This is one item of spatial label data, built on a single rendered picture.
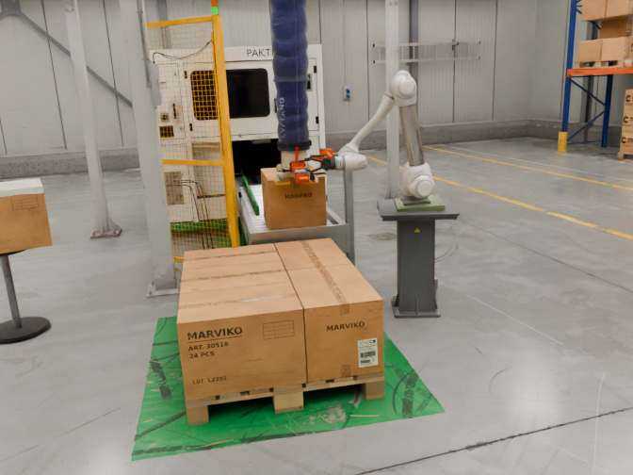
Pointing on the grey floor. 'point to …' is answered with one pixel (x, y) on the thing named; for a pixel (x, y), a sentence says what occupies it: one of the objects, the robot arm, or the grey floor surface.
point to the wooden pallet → (284, 395)
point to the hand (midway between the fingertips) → (303, 165)
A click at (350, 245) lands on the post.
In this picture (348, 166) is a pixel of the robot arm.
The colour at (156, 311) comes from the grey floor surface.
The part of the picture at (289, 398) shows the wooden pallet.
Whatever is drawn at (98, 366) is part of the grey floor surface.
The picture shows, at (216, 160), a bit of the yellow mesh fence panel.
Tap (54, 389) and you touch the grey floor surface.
